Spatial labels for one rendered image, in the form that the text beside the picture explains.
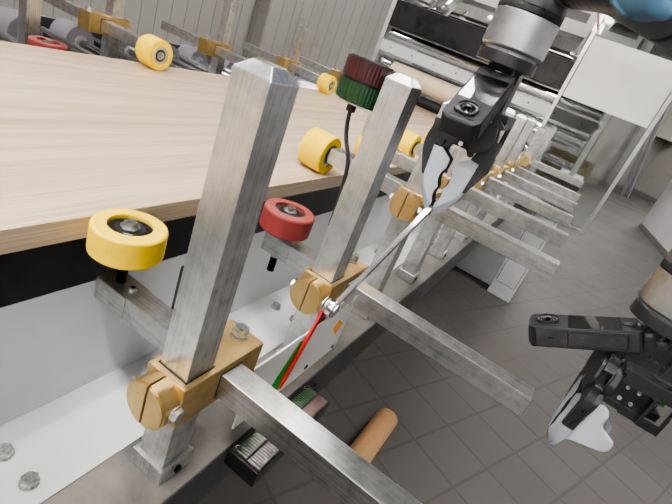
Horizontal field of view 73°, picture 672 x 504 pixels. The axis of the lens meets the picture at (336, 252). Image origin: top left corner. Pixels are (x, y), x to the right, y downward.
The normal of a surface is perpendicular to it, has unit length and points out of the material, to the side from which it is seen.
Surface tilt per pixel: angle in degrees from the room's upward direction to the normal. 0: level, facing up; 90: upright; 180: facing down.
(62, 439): 0
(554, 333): 90
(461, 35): 90
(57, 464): 0
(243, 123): 90
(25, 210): 0
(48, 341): 90
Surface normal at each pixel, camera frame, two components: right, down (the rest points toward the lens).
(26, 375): 0.80, 0.49
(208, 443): 0.34, -0.84
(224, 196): -0.49, 0.22
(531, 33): -0.07, 0.41
